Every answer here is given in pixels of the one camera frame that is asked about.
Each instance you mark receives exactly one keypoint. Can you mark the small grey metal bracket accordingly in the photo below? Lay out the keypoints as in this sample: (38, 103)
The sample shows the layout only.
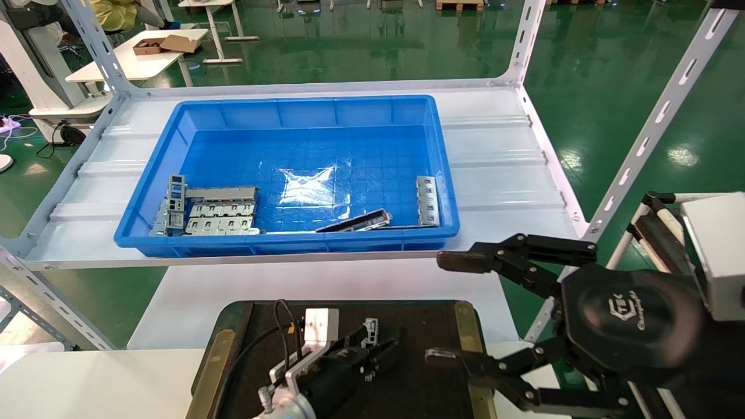
(159, 224)

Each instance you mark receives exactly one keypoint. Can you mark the open cardboard box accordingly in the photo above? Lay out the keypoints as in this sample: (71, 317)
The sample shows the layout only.
(177, 43)

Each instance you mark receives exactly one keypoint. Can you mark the silver slotted metal bracket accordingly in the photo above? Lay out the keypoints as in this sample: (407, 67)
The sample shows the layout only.
(428, 201)

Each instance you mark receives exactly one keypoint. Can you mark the white work table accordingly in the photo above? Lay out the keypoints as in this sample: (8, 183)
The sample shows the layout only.
(134, 61)

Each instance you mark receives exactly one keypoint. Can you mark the dark long metal bracket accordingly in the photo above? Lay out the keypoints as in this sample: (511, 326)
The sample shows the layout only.
(358, 222)

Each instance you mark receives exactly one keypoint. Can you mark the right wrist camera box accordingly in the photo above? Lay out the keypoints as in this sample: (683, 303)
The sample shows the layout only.
(719, 256)

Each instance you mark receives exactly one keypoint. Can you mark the black container tray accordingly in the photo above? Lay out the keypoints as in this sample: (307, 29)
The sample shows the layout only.
(419, 326)

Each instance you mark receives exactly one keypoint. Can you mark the stack of grey brackets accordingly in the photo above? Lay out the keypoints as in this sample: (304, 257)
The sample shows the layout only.
(221, 226)

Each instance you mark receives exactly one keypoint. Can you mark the grey windowed metal bracket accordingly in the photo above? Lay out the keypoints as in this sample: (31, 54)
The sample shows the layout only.
(176, 192)

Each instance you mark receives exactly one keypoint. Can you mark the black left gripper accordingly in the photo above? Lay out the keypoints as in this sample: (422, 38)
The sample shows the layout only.
(337, 378)

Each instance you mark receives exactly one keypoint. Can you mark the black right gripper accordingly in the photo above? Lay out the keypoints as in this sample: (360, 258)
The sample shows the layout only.
(631, 317)

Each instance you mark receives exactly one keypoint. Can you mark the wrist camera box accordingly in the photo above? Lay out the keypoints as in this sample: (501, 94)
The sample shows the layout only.
(719, 256)
(320, 326)

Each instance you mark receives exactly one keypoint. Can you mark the wooden pallet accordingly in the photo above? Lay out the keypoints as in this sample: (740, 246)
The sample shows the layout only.
(460, 4)

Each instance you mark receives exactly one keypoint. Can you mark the white desk with legs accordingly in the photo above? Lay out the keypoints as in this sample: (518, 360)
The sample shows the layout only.
(216, 32)

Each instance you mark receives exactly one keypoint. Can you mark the perforated silver metal bracket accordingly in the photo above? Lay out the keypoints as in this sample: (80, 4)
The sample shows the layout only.
(371, 334)

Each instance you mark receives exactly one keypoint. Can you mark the white machine base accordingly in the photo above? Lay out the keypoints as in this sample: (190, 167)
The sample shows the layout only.
(35, 70)

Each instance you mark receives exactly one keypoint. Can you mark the blue plastic bin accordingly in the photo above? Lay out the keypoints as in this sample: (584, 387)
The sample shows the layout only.
(302, 145)

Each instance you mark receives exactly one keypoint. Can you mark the white metal shelf rack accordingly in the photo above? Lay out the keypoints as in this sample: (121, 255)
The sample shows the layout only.
(495, 174)

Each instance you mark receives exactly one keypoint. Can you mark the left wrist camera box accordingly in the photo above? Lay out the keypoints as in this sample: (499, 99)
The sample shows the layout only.
(320, 326)

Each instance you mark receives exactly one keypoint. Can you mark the person in yellow jacket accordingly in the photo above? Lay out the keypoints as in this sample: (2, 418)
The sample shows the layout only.
(113, 11)

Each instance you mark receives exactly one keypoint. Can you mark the silver notched metal bracket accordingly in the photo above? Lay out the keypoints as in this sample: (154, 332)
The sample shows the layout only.
(224, 209)

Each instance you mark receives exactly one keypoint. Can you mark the clear plastic film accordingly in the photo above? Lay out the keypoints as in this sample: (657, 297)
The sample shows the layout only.
(305, 186)

